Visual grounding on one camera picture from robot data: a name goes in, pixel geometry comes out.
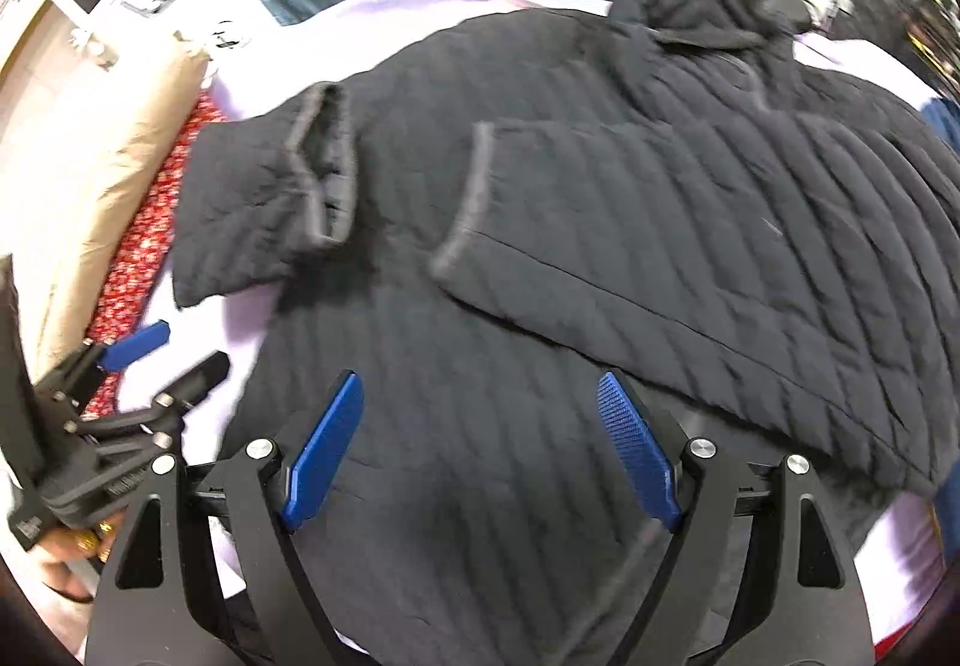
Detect tan long pillow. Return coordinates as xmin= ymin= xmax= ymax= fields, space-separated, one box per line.
xmin=30 ymin=32 xmax=212 ymax=367

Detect black quilted jacket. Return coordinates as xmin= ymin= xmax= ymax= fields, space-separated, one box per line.
xmin=171 ymin=0 xmax=960 ymax=666

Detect red floral cloth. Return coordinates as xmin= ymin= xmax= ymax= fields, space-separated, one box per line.
xmin=86 ymin=92 xmax=226 ymax=412

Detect person's left hand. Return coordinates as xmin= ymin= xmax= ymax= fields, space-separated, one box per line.
xmin=34 ymin=517 xmax=119 ymax=601

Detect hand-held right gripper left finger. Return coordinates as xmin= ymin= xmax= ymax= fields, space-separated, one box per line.
xmin=84 ymin=370 xmax=366 ymax=666

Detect purple floral bedsheet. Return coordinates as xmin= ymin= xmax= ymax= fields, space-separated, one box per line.
xmin=135 ymin=0 xmax=960 ymax=666

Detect navy blue cloth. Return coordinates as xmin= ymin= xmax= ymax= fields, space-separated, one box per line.
xmin=921 ymin=100 xmax=960 ymax=158

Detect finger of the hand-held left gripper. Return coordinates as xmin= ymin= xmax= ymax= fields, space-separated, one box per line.
xmin=112 ymin=351 xmax=232 ymax=446
xmin=45 ymin=319 xmax=173 ymax=401

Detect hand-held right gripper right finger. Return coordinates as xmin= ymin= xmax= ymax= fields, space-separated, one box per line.
xmin=596 ymin=371 xmax=875 ymax=666

